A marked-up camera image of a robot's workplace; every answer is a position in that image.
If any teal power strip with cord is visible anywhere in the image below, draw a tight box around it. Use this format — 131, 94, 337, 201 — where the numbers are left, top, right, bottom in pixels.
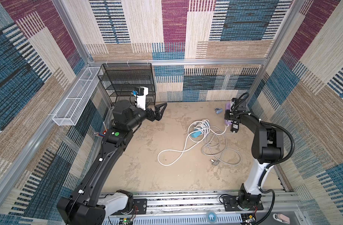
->
190, 119, 210, 138

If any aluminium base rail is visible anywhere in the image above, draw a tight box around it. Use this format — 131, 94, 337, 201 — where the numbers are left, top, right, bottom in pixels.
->
61, 189, 301, 225

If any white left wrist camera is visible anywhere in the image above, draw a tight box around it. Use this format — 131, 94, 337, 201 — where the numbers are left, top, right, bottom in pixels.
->
132, 86, 149, 111

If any black corrugated cable conduit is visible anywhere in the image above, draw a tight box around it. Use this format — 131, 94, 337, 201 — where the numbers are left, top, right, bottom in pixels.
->
232, 92, 296, 225

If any black power strip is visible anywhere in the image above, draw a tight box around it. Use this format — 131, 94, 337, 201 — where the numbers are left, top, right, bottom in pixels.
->
230, 123, 239, 133

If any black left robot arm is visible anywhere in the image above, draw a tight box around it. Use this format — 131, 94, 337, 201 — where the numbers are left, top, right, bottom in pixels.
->
57, 100, 167, 225

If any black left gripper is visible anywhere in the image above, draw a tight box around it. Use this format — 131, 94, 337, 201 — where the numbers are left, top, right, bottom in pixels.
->
126, 97, 167, 132

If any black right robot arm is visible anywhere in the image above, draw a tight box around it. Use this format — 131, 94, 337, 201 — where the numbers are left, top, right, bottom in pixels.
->
224, 92, 284, 211

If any black wire mesh shelf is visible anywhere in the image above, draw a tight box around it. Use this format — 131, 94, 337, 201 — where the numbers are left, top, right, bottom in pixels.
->
98, 63, 156, 106

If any white power strip cord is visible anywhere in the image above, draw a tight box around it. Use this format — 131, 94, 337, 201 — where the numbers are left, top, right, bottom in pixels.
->
200, 132, 242, 166

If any white wire mesh basket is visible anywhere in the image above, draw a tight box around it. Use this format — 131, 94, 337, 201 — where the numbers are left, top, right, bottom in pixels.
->
52, 67, 100, 126

